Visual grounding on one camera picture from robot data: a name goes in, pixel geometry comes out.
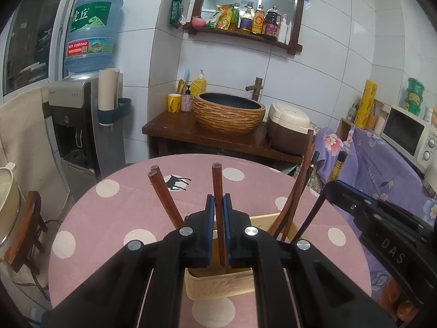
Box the brown chopstick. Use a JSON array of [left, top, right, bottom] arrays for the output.
[[212, 162, 227, 269], [269, 129, 313, 242]]

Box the reddish chopstick pair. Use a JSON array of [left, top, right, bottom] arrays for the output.
[[146, 170, 185, 230], [150, 164, 182, 219]]

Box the dark chopstick gold band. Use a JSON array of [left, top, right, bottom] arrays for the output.
[[292, 151, 347, 243]]

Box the right hand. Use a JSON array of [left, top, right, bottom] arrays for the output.
[[379, 278, 418, 323]]

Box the beige plastic utensil holder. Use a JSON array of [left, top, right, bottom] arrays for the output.
[[184, 212, 295, 302]]

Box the pink polka dot tablecloth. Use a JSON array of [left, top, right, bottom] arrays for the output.
[[48, 154, 372, 327]]

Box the purple floral cloth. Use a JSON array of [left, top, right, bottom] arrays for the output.
[[305, 127, 436, 301]]

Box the wooden sink counter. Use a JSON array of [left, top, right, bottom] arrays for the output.
[[142, 112, 302, 167]]

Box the white microwave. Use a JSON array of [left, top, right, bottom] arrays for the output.
[[381, 106, 436, 176]]

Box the woven basin sink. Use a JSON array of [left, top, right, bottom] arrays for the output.
[[193, 93, 266, 135]]

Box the rice cooker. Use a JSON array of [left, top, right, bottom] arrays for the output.
[[266, 102, 313, 156]]

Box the yellow mug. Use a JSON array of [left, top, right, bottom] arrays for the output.
[[167, 93, 182, 113]]

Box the bronze faucet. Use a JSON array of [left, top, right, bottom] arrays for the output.
[[245, 77, 263, 101]]

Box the yellow soap bottle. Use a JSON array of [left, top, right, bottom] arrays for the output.
[[190, 70, 207, 96]]

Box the water dispenser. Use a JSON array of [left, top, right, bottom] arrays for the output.
[[48, 73, 132, 201]]

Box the yellow roll package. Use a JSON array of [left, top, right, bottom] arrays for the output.
[[354, 80, 378, 129]]

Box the green cans stack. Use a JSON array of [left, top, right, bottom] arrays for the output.
[[403, 78, 424, 116]]

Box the paper cup stack dispenser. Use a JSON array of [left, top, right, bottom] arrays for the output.
[[98, 68, 132, 126]]

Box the wooden stool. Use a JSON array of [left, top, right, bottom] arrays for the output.
[[4, 191, 48, 275]]

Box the cream cooking pot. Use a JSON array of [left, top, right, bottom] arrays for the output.
[[0, 162, 23, 250]]

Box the yellow oil bottle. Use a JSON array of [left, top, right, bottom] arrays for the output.
[[251, 4, 264, 35]]

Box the dark soy sauce bottle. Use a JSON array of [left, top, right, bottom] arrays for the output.
[[262, 5, 282, 41]]

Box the green hanging packet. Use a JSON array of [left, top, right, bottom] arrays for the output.
[[169, 0, 184, 29]]

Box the wooden framed mirror shelf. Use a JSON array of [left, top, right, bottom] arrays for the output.
[[184, 0, 308, 55]]

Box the blue water bottle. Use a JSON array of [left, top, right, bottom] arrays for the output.
[[64, 0, 124, 74]]

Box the window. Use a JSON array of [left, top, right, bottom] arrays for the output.
[[3, 0, 61, 96]]

